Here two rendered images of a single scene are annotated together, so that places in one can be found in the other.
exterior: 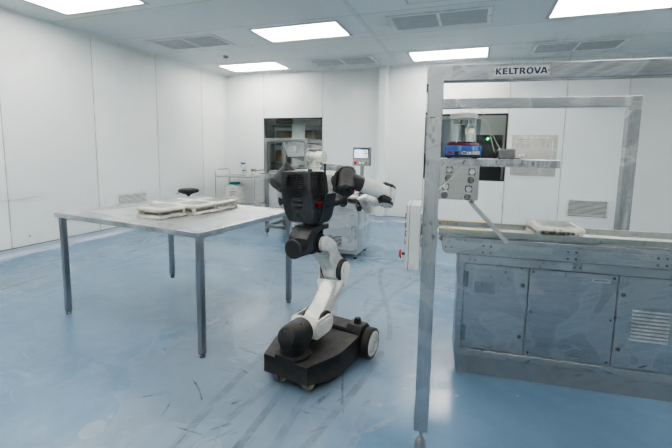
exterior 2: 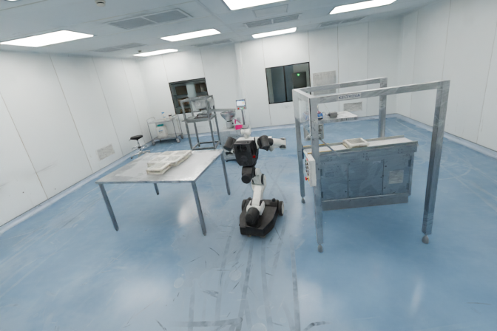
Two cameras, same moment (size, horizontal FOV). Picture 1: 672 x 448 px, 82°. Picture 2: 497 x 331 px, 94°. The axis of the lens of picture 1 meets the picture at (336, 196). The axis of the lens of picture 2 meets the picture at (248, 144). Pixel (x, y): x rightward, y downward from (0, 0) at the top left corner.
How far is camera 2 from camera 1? 89 cm
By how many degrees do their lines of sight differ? 14
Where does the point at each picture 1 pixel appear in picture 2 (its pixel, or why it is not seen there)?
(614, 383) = (384, 201)
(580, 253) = (368, 153)
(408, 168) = (259, 100)
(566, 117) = (339, 60)
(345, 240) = not seen: hidden behind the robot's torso
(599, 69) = (380, 92)
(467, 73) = (327, 100)
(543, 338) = (355, 190)
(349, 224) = not seen: hidden behind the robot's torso
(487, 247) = (329, 157)
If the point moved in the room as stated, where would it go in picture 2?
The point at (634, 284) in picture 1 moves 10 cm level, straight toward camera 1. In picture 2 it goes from (389, 161) to (390, 164)
